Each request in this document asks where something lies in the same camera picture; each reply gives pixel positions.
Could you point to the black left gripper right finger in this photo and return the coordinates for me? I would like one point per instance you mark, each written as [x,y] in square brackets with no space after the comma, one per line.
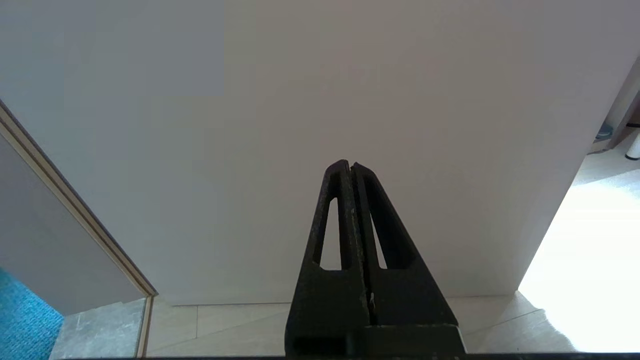
[405,305]

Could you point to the beige open shoe cabinet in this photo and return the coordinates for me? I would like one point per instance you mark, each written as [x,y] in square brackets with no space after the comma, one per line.
[620,110]

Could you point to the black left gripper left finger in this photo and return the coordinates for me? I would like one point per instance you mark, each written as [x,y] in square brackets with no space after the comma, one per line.
[325,300]

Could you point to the dark grey slipper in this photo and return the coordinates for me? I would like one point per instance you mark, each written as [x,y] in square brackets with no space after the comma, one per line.
[603,131]

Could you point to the white table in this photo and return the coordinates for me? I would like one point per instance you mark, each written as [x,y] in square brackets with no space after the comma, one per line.
[634,147]

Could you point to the beige room door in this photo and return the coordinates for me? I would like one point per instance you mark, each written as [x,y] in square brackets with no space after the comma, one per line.
[300,100]

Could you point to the gold-framed glass panel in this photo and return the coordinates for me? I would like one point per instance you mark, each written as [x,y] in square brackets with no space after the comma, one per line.
[60,250]

